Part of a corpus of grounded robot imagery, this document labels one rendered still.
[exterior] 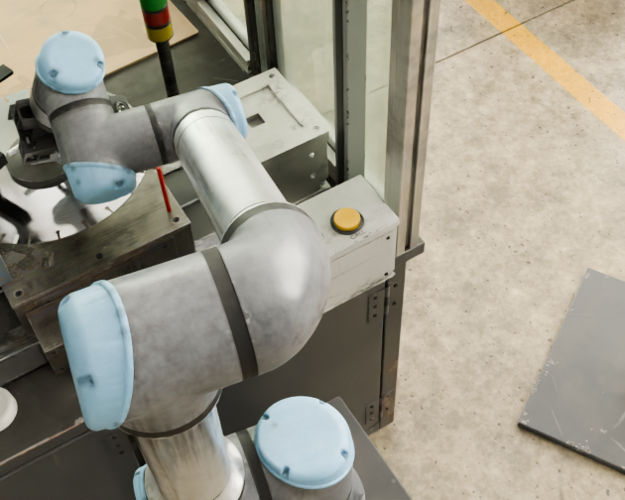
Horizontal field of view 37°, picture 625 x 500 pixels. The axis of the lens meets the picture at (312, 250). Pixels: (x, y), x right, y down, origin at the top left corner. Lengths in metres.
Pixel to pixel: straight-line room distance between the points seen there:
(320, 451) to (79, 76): 0.52
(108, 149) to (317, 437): 0.42
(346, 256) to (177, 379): 0.69
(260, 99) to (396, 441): 0.96
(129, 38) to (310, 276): 1.26
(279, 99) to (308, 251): 0.82
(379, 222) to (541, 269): 1.15
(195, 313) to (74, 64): 0.45
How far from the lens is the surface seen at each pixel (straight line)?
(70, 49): 1.11
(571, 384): 2.30
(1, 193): 1.46
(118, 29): 2.00
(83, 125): 1.10
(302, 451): 1.12
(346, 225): 1.38
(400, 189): 1.42
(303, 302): 0.76
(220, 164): 0.95
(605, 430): 2.27
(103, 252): 1.47
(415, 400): 2.25
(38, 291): 1.46
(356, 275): 1.45
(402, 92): 1.28
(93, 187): 1.09
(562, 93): 2.95
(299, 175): 1.56
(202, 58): 1.90
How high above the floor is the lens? 1.99
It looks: 53 degrees down
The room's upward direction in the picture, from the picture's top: 3 degrees counter-clockwise
